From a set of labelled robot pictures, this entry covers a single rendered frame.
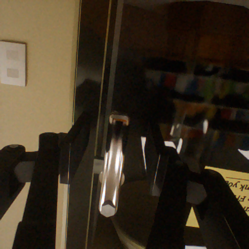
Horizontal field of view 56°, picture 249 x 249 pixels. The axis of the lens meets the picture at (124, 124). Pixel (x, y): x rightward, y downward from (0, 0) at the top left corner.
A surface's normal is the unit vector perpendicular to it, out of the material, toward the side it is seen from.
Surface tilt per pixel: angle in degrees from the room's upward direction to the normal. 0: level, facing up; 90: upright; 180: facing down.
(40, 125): 90
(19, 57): 90
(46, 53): 90
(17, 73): 90
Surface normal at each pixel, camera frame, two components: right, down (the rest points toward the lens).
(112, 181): -0.02, 0.33
